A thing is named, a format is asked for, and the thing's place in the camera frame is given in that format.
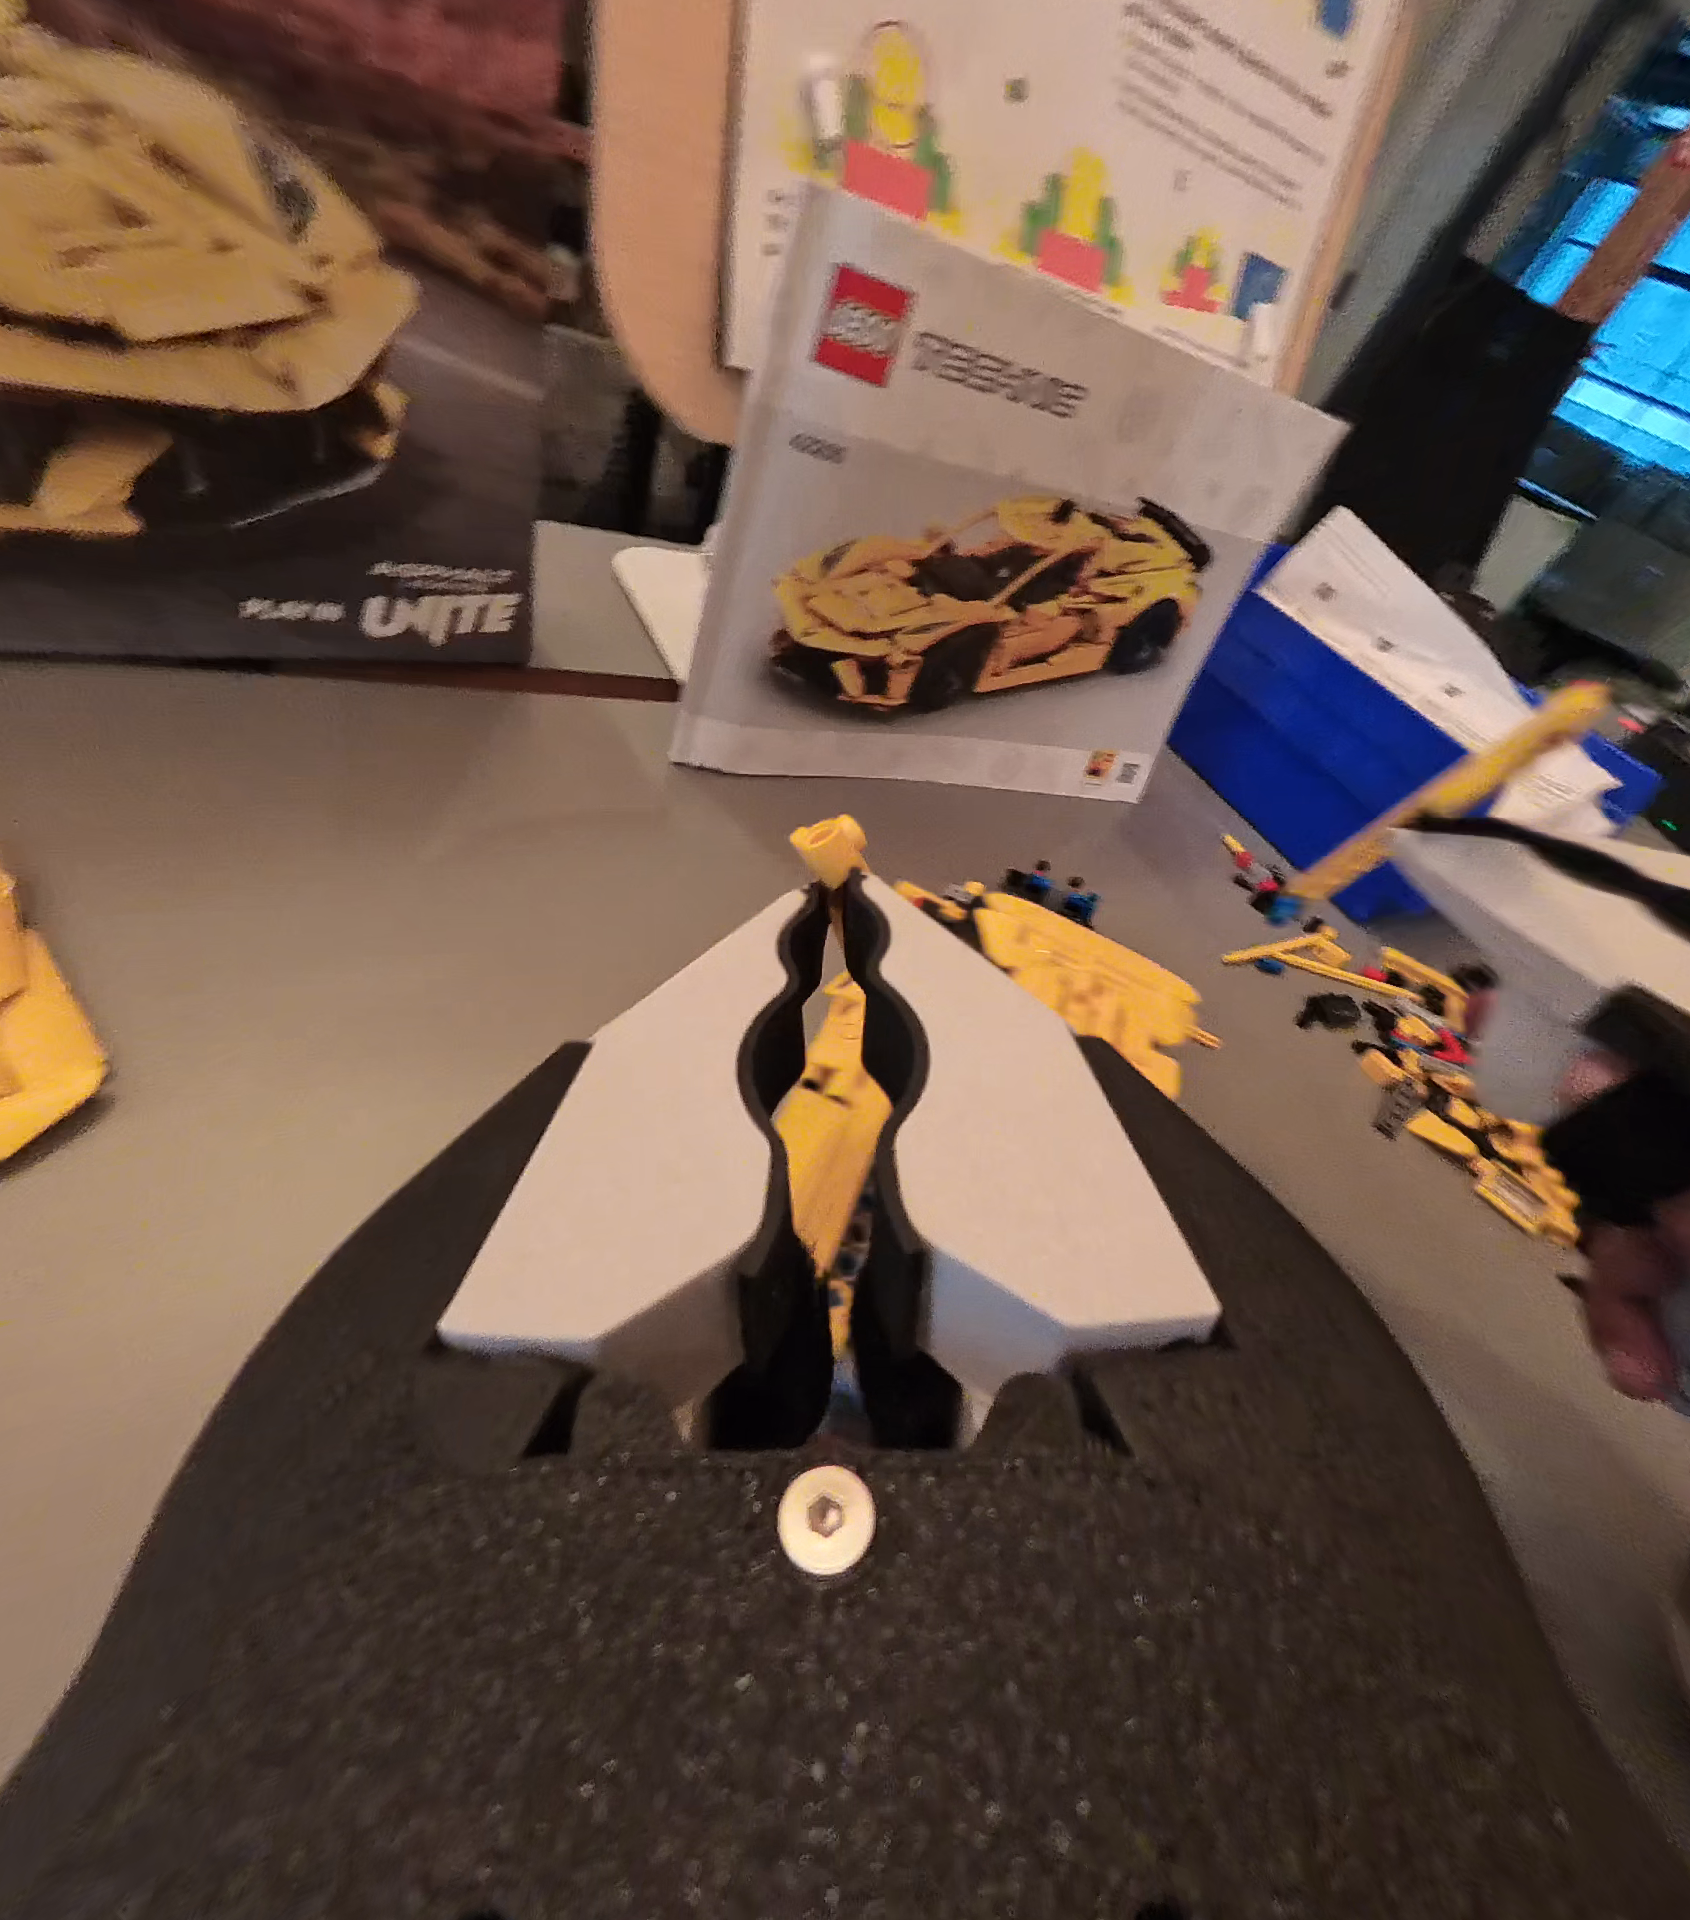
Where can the white papers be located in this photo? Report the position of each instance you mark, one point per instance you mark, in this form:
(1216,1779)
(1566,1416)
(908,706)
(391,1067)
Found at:
(1417,632)

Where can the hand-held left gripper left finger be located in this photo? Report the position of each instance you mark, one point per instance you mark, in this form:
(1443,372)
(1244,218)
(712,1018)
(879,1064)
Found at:
(635,1187)

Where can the toy car set box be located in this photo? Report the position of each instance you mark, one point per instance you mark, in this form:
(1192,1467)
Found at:
(186,451)

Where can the toy car instruction booklet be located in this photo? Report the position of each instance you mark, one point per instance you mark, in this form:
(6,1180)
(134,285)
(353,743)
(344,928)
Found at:
(995,422)

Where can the blue plastic bin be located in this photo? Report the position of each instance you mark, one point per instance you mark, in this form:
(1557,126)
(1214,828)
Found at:
(1298,721)

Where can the large paned window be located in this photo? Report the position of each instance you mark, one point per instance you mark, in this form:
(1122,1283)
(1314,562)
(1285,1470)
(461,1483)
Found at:
(1686,361)

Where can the grey desk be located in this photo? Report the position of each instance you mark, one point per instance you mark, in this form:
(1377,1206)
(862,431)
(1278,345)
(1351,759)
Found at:
(336,902)

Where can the brick picture poster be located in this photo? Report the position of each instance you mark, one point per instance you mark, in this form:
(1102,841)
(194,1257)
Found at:
(1146,120)

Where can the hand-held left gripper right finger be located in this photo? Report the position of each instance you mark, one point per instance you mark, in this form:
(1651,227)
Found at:
(1056,1187)

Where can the pile of small toy pieces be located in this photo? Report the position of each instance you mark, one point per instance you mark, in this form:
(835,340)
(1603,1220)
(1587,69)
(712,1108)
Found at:
(1432,1053)

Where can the wooden post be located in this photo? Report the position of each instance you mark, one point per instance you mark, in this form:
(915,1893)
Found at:
(1686,166)

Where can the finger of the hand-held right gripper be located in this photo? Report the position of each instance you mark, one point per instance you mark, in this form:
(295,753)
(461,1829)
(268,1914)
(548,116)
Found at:
(1642,1021)

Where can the yellow toy car subassembly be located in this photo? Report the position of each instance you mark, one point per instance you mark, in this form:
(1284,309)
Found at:
(1086,976)

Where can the yellow toy panel piece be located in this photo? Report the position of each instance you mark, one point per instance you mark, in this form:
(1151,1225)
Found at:
(832,1127)

